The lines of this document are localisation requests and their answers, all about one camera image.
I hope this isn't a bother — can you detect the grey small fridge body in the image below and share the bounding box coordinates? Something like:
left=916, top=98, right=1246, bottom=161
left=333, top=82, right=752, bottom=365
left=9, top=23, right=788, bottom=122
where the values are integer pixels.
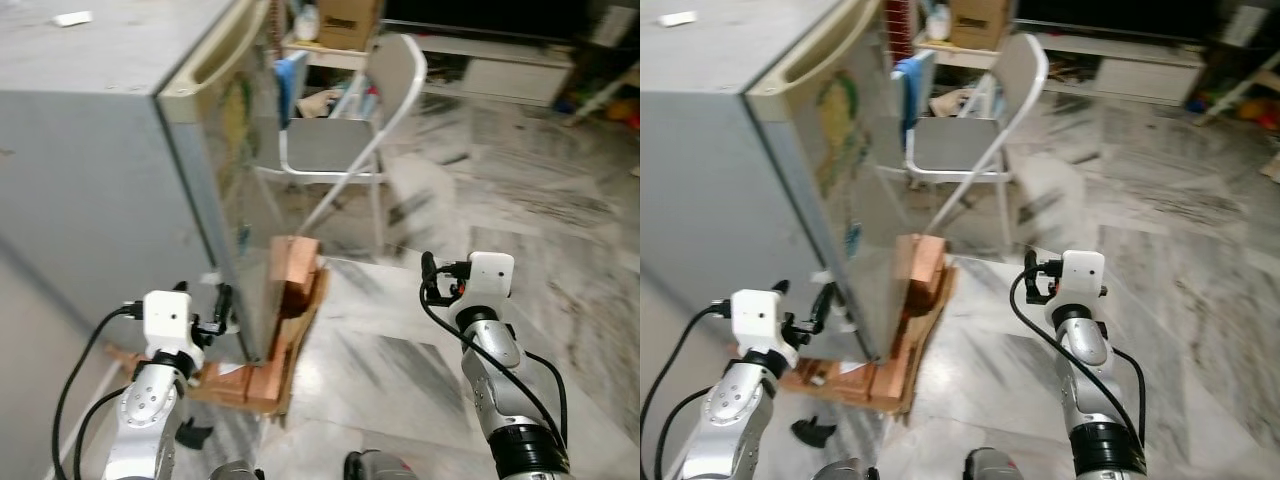
left=640, top=0, right=879, bottom=363
left=0, top=0, right=253, bottom=367

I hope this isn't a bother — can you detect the orange brick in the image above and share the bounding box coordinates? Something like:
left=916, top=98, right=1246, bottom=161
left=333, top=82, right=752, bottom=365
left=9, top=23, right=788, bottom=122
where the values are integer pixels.
left=895, top=232, right=947, bottom=317
left=244, top=338, right=293, bottom=411
left=193, top=362, right=247, bottom=403
left=270, top=235, right=322, bottom=322
left=868, top=343, right=917, bottom=412
left=790, top=358, right=871, bottom=403

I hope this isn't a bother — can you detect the small black floor object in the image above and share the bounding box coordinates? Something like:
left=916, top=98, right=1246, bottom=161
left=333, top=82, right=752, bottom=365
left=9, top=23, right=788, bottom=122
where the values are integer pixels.
left=175, top=419, right=215, bottom=450
left=791, top=416, right=840, bottom=449

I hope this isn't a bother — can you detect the yellow green door sticker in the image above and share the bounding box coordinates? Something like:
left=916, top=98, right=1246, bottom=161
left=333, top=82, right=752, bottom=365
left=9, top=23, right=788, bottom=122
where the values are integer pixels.
left=214, top=74, right=253, bottom=203
left=814, top=74, right=863, bottom=198

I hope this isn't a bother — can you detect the white grey folding chair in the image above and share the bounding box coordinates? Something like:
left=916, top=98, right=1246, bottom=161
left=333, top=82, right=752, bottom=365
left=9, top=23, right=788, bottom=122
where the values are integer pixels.
left=255, top=33, right=430, bottom=253
left=880, top=33, right=1052, bottom=253

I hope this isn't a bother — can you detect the grey robot right leg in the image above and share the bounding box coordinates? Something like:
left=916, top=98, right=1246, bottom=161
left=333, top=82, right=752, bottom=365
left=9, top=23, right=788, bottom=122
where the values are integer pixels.
left=964, top=447, right=1027, bottom=480
left=343, top=449, right=420, bottom=480

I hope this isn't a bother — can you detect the brown paper bag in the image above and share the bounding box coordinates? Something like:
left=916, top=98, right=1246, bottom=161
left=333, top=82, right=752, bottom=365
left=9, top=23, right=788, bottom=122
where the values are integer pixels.
left=298, top=88, right=343, bottom=120
left=930, top=87, right=978, bottom=117

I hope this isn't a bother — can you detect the white low cabinet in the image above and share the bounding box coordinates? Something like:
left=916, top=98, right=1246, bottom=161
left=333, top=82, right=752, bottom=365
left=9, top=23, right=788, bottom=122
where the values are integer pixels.
left=1015, top=30, right=1208, bottom=108
left=385, top=30, right=583, bottom=108

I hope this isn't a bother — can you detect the blue cloth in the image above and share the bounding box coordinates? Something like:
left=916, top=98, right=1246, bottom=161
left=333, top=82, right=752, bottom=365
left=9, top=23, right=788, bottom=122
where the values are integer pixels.
left=273, top=54, right=310, bottom=128
left=895, top=51, right=937, bottom=132

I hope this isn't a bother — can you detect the colourful toy pile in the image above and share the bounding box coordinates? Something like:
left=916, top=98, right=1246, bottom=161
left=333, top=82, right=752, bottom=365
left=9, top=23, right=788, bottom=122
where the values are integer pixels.
left=1185, top=84, right=1280, bottom=128
left=558, top=88, right=641, bottom=128

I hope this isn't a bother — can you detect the brown cardboard box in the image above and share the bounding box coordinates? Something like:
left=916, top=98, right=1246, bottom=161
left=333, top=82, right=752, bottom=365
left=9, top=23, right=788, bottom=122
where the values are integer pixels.
left=315, top=0, right=386, bottom=52
left=948, top=0, right=1017, bottom=54

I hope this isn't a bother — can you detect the black television screen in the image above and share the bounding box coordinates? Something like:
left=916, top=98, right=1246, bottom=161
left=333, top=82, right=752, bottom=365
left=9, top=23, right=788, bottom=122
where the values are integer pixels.
left=1015, top=0, right=1243, bottom=47
left=385, top=0, right=603, bottom=37

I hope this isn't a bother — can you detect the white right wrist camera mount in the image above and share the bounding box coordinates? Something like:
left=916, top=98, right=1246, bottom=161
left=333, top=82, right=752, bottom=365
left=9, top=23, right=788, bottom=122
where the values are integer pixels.
left=466, top=252, right=516, bottom=308
left=1059, top=250, right=1107, bottom=307

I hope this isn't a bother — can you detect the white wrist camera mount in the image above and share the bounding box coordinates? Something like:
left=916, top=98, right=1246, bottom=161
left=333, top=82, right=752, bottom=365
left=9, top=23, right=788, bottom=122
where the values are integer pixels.
left=1059, top=250, right=1107, bottom=307
left=466, top=252, right=516, bottom=308
left=731, top=289, right=784, bottom=347
left=143, top=290, right=194, bottom=348

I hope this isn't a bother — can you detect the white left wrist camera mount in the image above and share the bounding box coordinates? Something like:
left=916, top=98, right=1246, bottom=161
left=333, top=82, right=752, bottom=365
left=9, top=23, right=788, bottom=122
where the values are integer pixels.
left=731, top=289, right=784, bottom=347
left=143, top=290, right=194, bottom=348

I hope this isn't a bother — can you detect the long black left arm cable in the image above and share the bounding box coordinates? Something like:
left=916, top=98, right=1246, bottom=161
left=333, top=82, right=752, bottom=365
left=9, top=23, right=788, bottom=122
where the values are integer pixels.
left=640, top=298, right=734, bottom=471
left=50, top=300, right=146, bottom=480

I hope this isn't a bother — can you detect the short black left arm cable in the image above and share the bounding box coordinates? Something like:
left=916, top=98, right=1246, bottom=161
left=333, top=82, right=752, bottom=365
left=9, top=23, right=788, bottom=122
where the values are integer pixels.
left=655, top=386, right=719, bottom=480
left=72, top=385, right=133, bottom=480

